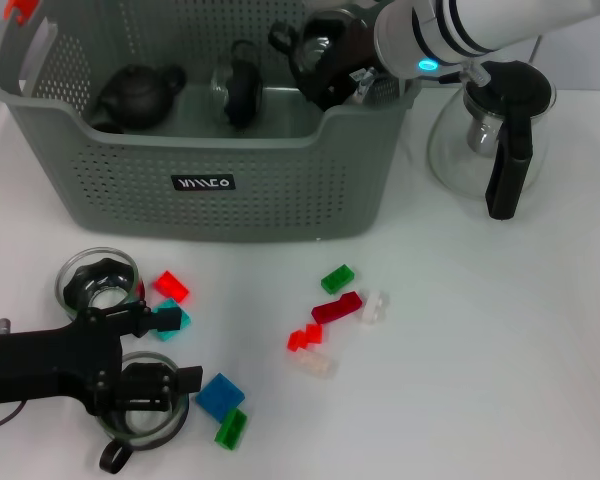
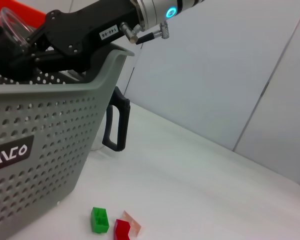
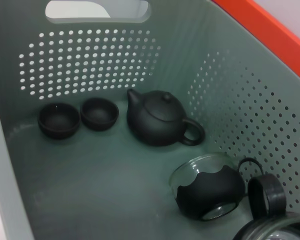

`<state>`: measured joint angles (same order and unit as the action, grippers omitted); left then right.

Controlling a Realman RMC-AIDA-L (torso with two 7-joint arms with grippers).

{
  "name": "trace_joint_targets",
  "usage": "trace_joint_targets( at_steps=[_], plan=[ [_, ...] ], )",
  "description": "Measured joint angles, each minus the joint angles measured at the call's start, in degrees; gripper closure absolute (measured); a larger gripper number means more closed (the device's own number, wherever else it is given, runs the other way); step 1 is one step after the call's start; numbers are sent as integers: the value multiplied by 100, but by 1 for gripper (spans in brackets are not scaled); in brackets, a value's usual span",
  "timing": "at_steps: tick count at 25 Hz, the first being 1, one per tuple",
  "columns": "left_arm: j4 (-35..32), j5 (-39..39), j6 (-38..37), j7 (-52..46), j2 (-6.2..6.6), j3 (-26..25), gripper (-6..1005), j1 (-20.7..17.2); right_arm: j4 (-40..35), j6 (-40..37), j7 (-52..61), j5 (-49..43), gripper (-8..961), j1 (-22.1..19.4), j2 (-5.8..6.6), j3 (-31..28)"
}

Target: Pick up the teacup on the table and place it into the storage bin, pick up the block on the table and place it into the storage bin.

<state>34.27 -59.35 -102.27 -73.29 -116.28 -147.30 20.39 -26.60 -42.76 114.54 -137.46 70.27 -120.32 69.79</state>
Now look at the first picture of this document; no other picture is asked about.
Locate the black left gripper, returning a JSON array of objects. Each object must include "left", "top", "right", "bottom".
[{"left": 0, "top": 301, "right": 204, "bottom": 416}]

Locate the clear translucent toy brick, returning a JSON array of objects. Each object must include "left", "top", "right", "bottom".
[{"left": 290, "top": 349, "right": 340, "bottom": 381}]

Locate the glass teacup black holder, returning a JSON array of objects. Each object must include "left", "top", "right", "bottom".
[
  {"left": 268, "top": 17, "right": 354, "bottom": 109},
  {"left": 209, "top": 39, "right": 265, "bottom": 132},
  {"left": 92, "top": 351, "right": 191, "bottom": 475},
  {"left": 54, "top": 247, "right": 146, "bottom": 321}
]

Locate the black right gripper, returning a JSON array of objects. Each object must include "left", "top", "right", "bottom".
[{"left": 312, "top": 19, "right": 391, "bottom": 112}]

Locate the blue toy brick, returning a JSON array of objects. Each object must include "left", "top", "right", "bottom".
[{"left": 194, "top": 372, "right": 247, "bottom": 420}]

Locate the dark red toy brick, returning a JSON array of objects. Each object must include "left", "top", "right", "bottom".
[{"left": 310, "top": 291, "right": 364, "bottom": 325}]

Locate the grey perforated storage bin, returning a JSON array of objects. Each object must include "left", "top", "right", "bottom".
[{"left": 0, "top": 0, "right": 421, "bottom": 245}]

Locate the white toy brick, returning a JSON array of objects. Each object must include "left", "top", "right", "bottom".
[{"left": 357, "top": 288, "right": 392, "bottom": 326}]

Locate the dark clay teapot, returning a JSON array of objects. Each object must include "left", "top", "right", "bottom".
[{"left": 88, "top": 63, "right": 188, "bottom": 135}]

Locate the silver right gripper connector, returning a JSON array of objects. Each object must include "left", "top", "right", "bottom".
[{"left": 352, "top": 67, "right": 379, "bottom": 104}]

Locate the red stepped toy brick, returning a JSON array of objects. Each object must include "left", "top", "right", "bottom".
[{"left": 286, "top": 322, "right": 325, "bottom": 353}]

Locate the bright red toy brick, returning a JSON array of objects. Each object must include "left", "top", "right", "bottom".
[{"left": 152, "top": 269, "right": 190, "bottom": 305}]

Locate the green toy brick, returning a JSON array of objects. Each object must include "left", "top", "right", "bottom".
[
  {"left": 320, "top": 263, "right": 357, "bottom": 295},
  {"left": 213, "top": 407, "right": 249, "bottom": 451}
]

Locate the glass teapot black handle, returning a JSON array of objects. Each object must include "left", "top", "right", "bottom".
[{"left": 426, "top": 59, "right": 558, "bottom": 221}]

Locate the teal toy brick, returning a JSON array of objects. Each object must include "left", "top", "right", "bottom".
[{"left": 149, "top": 298, "right": 194, "bottom": 343}]

